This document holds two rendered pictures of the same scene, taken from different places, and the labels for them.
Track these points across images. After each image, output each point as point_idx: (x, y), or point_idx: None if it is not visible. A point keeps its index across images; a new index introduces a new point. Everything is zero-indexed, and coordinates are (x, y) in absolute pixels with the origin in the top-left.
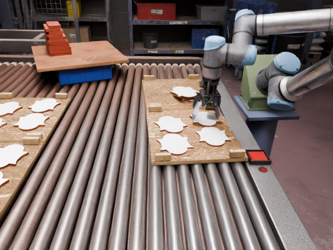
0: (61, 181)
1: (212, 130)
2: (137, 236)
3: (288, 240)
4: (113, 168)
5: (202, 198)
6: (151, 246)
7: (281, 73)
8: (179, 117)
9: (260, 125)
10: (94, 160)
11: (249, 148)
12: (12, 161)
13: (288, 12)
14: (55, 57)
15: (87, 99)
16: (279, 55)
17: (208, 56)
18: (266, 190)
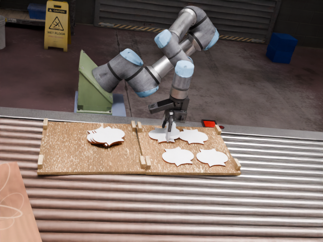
0: (285, 229)
1: (184, 134)
2: (310, 184)
3: (277, 134)
4: (253, 197)
5: (263, 155)
6: (311, 179)
7: (140, 67)
8: (160, 150)
9: None
10: (245, 212)
11: (196, 126)
12: None
13: (180, 22)
14: None
15: (102, 234)
16: (132, 54)
17: (189, 80)
18: (242, 131)
